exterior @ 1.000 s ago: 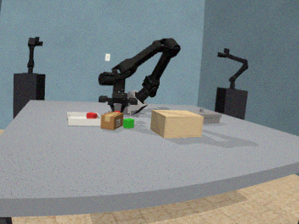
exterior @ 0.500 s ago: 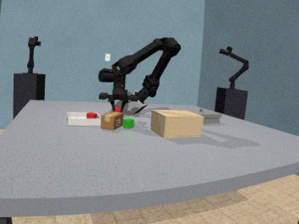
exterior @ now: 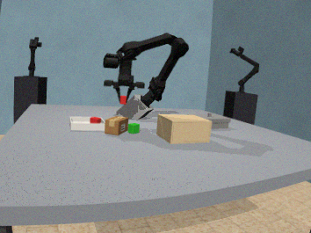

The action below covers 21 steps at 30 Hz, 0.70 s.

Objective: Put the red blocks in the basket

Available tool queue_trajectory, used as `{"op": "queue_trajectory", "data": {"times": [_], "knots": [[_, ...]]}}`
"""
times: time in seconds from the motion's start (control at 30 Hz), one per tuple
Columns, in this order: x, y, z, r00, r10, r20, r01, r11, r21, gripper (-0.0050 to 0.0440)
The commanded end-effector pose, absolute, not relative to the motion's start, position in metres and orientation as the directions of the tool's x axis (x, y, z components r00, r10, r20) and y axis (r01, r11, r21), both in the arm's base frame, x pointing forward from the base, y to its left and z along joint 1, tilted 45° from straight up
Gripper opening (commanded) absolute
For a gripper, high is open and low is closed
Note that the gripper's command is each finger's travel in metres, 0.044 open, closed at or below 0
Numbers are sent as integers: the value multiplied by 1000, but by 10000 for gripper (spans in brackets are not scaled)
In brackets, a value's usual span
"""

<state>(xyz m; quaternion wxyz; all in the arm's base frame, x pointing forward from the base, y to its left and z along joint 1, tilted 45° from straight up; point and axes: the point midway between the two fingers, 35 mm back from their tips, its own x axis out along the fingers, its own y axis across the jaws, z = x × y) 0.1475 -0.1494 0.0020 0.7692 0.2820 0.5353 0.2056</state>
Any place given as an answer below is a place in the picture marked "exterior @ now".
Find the green block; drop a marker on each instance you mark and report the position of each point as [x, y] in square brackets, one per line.
[133, 128]

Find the red block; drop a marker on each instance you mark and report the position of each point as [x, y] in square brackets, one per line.
[123, 100]
[95, 120]

